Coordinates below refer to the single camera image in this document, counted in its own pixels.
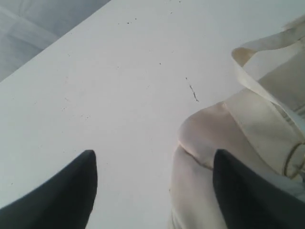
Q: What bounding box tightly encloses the white curtain backdrop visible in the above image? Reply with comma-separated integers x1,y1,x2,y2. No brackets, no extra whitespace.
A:
0,0,107,80

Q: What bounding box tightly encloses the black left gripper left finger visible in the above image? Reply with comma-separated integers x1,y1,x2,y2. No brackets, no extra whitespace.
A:
0,150,97,229

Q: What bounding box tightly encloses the cream canvas bag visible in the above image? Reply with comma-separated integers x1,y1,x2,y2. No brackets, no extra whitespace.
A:
169,17,305,229

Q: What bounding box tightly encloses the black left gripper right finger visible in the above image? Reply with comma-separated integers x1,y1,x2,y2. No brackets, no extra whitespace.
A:
213,149,305,229

